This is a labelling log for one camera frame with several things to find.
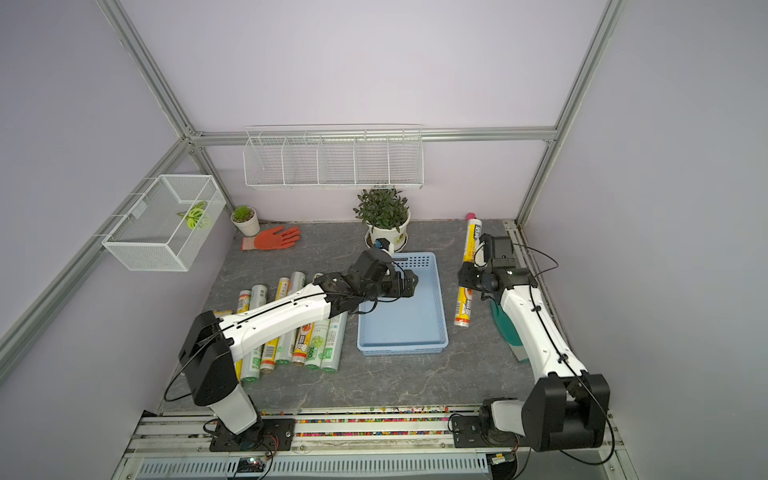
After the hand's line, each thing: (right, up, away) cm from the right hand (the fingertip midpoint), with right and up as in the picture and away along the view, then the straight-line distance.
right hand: (464, 272), depth 84 cm
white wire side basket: (-83, +13, -1) cm, 84 cm away
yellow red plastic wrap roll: (-46, -21, +1) cm, 51 cm away
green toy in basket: (-75, +16, -2) cm, 77 cm away
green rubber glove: (+14, -16, +5) cm, 22 cm away
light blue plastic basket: (-16, -18, +8) cm, 25 cm away
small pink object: (+12, +21, +41) cm, 47 cm away
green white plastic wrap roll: (-42, -21, +1) cm, 47 cm away
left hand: (-17, -2, -4) cm, 18 cm away
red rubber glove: (-68, +10, +32) cm, 76 cm away
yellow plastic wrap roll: (-1, -6, -5) cm, 8 cm away
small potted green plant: (-77, +18, +28) cm, 84 cm away
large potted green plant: (-22, +18, +15) cm, 33 cm away
